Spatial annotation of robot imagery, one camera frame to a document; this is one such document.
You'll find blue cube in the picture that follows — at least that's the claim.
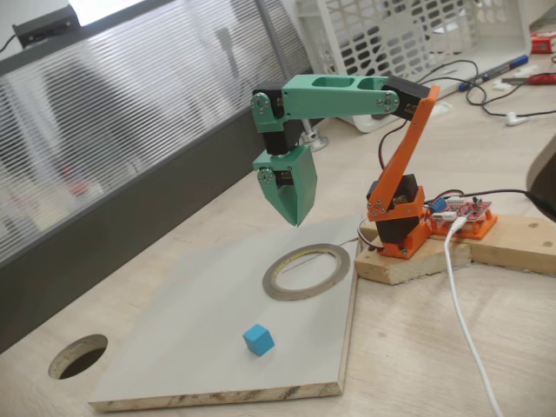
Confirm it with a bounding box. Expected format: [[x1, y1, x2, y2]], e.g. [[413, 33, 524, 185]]
[[242, 323, 275, 359]]

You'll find wooden block under arm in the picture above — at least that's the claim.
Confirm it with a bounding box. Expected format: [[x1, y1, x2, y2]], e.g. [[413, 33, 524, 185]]
[[354, 216, 473, 287]]

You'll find metal clamp foot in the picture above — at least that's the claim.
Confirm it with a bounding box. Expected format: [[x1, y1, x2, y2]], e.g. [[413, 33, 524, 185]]
[[301, 121, 330, 152]]

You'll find ribbed translucent desk partition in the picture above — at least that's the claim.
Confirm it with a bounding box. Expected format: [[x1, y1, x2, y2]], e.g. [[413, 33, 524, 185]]
[[0, 0, 322, 355]]

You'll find white laminated chipboard panel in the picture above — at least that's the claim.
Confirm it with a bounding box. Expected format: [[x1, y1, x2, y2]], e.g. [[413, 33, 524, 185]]
[[88, 212, 361, 413]]

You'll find red controller circuit board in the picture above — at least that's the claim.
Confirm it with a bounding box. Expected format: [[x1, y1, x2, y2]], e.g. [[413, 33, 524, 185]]
[[429, 195, 494, 223]]

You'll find long wooden plank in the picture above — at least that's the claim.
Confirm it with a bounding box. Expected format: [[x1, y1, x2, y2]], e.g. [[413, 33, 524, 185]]
[[468, 211, 556, 275]]

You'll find black marker pen blue cap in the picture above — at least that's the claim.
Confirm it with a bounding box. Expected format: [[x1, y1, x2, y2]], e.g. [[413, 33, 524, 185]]
[[459, 55, 530, 91]]

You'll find dark rounded object beige rim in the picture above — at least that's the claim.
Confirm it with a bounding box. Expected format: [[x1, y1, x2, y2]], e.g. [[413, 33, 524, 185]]
[[525, 134, 556, 218]]

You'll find white plastic lattice basket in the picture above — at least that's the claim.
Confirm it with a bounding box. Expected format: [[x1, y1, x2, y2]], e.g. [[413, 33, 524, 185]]
[[295, 0, 533, 134]]

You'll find black device box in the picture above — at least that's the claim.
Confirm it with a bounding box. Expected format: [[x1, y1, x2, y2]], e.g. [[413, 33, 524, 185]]
[[11, 3, 80, 48]]

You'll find red small box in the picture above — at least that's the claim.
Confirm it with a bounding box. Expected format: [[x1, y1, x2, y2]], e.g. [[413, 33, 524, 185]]
[[529, 32, 556, 56]]

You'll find servo wire at arm base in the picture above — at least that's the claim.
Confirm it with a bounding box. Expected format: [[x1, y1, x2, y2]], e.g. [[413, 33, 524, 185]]
[[355, 215, 386, 254]]

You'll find servo wire along upper arm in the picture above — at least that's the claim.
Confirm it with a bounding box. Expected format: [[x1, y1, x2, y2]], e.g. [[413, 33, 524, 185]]
[[377, 121, 409, 170]]

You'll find grey ring of tape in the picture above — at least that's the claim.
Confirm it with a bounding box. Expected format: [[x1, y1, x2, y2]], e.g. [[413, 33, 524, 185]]
[[261, 243, 351, 301]]

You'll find white plastic bracket piece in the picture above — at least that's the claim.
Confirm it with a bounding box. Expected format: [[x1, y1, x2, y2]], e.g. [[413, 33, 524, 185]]
[[419, 102, 453, 122]]

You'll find white usb cable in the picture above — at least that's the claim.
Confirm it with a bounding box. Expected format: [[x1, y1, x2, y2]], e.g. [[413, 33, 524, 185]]
[[442, 216, 505, 417]]

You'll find orange controller board mount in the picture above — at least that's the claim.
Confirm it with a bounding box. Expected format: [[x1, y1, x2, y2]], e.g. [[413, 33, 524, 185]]
[[427, 208, 499, 242]]

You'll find thin black desk cable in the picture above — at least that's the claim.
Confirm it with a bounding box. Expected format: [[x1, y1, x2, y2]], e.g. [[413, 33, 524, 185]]
[[419, 59, 556, 118]]

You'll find black power cable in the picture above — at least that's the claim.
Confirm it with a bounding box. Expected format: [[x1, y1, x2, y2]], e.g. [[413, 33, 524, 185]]
[[467, 188, 556, 216]]

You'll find red handled hand tool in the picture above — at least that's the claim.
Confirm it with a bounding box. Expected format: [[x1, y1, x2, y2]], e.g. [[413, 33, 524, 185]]
[[501, 72, 556, 87]]

